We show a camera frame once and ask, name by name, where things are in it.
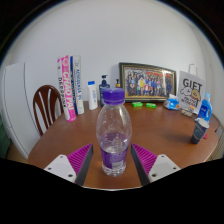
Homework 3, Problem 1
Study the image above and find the white paper gift bag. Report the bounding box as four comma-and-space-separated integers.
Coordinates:
177, 63, 207, 116

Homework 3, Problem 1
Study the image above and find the blue tissue pack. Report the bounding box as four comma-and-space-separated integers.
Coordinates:
163, 94, 181, 111

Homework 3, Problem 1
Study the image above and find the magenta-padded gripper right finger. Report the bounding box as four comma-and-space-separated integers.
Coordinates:
130, 143, 182, 187

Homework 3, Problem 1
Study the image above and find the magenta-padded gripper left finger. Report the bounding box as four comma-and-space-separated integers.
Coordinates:
43, 143, 95, 187

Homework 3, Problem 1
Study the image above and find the white book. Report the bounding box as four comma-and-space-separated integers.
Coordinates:
69, 54, 86, 116

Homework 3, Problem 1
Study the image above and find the white cabinet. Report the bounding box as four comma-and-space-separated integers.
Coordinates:
1, 61, 42, 160

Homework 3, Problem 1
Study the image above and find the clear purple-capped water bottle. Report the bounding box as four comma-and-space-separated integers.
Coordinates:
95, 87, 133, 178

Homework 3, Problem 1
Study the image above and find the small snack packet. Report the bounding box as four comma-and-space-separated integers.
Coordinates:
179, 107, 194, 118

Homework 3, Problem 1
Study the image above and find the dark wooden chair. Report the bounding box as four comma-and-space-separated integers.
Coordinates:
32, 84, 65, 137

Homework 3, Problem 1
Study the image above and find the dark blue pump bottle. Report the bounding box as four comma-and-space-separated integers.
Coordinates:
98, 74, 111, 108

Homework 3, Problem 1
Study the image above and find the framed group photo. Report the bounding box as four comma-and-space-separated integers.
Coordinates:
118, 62, 178, 103

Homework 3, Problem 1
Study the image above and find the pink book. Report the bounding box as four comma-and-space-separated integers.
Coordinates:
56, 54, 77, 122

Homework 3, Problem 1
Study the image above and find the white blue-capped lotion bottle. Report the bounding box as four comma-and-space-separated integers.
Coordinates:
87, 80, 99, 111

